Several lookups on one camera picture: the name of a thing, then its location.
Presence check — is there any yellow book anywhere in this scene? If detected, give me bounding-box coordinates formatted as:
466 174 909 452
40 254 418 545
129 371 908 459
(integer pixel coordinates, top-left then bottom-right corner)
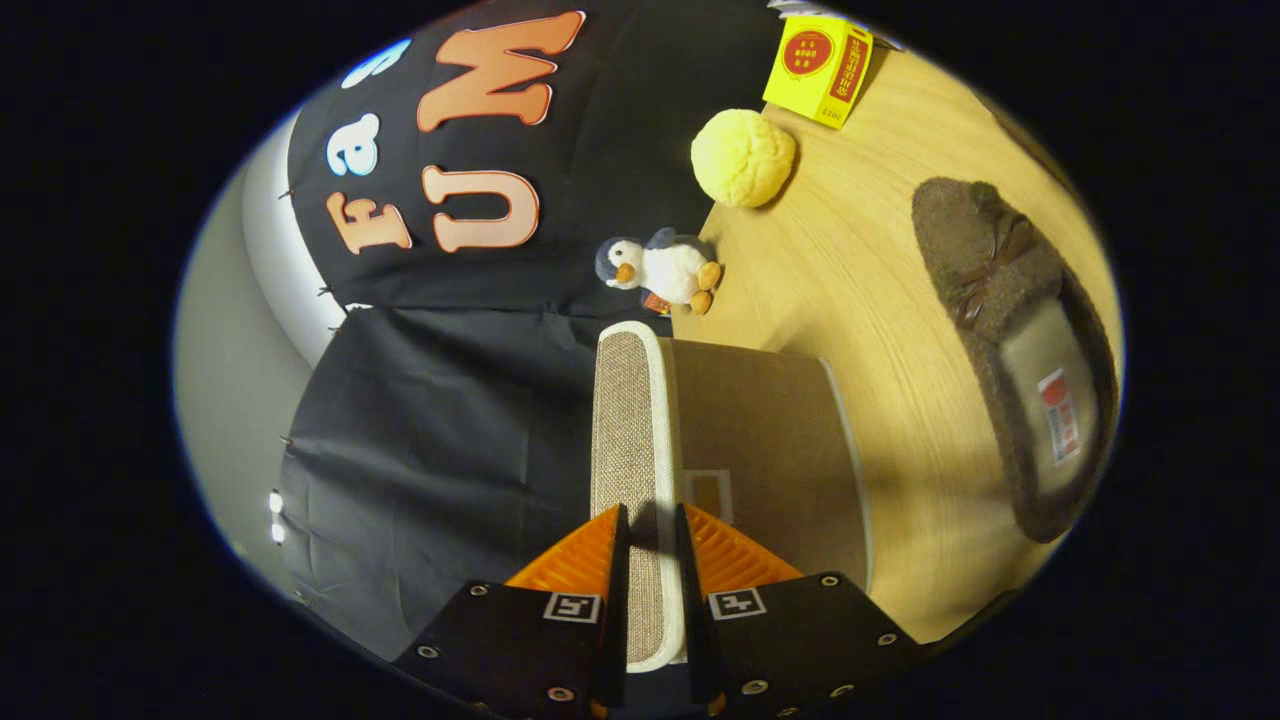
762 15 874 131

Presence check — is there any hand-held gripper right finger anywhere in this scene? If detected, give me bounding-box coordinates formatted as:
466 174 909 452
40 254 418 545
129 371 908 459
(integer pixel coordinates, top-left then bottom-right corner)
673 502 923 720

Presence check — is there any penguin plush toy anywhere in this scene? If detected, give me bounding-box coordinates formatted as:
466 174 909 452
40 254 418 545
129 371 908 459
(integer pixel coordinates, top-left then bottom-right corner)
595 227 723 317

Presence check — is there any yellow bun plush toy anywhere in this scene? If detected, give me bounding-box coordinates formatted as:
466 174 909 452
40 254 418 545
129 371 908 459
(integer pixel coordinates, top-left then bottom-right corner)
690 108 798 209

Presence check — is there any brown fuzzy shoe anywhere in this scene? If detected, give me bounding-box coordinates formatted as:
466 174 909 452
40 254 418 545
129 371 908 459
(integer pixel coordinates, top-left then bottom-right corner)
910 177 1121 544

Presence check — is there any brown fabric storage box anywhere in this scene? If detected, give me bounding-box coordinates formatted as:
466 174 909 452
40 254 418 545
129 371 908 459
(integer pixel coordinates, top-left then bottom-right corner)
588 320 877 674

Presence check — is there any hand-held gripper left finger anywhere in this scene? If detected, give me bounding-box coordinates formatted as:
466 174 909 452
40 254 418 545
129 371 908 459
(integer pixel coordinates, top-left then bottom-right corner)
390 503 633 720

